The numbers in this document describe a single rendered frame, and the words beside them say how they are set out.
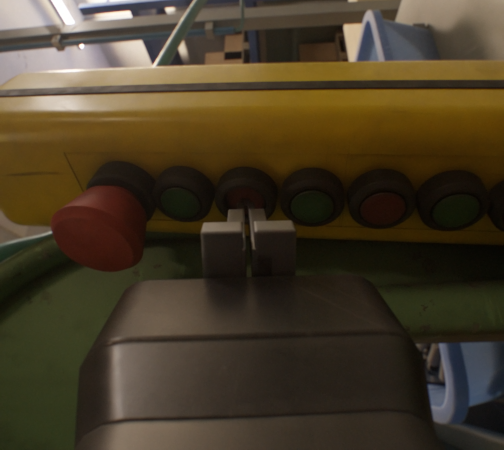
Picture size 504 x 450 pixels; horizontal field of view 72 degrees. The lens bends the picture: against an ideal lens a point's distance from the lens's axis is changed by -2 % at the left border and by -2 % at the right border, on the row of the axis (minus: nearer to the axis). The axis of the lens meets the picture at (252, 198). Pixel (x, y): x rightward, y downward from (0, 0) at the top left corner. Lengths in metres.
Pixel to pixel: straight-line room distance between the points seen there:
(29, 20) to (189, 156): 5.42
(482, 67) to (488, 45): 0.31
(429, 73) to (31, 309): 0.24
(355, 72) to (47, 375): 0.22
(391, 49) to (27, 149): 0.51
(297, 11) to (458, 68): 1.40
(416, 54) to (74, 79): 0.49
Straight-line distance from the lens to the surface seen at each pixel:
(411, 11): 0.75
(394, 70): 0.19
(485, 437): 0.48
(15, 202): 0.23
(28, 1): 5.66
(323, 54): 6.34
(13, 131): 0.20
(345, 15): 1.60
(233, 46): 6.08
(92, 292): 0.22
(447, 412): 0.43
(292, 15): 1.57
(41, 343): 0.23
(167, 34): 1.60
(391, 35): 0.62
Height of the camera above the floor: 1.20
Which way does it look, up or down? 4 degrees up
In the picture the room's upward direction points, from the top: 92 degrees counter-clockwise
